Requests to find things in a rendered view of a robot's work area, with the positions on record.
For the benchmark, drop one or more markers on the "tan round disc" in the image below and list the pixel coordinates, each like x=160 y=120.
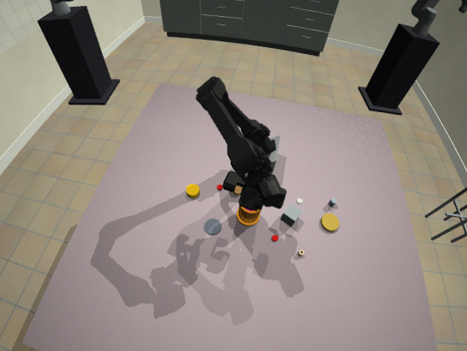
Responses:
x=237 y=190

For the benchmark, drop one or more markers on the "yellow round disc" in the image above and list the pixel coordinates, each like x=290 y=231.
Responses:
x=329 y=222

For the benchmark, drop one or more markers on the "yellow flat disc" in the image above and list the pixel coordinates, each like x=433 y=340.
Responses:
x=192 y=190

